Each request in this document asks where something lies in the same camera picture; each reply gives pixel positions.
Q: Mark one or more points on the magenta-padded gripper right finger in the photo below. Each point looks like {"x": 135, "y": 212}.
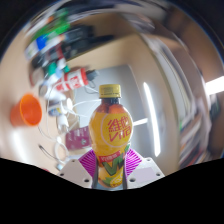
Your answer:
{"x": 141, "y": 168}

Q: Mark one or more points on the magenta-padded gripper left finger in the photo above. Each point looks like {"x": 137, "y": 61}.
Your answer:
{"x": 80, "y": 170}

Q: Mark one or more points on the yellow drink bottle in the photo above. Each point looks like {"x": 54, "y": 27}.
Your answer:
{"x": 111, "y": 133}

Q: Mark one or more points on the magenta pouch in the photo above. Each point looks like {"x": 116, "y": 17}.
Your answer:
{"x": 78, "y": 138}

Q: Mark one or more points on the white tube light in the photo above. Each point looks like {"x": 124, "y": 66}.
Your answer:
{"x": 215, "y": 85}
{"x": 151, "y": 120}

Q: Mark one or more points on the orange plastic cup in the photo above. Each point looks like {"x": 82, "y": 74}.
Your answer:
{"x": 28, "y": 111}

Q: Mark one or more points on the red and white can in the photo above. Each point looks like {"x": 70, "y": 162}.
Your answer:
{"x": 71, "y": 80}

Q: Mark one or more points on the white bottle with blue label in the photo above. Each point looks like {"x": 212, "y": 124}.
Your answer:
{"x": 40, "y": 42}

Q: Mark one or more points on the green plastic container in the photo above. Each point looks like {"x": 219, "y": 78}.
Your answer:
{"x": 56, "y": 28}

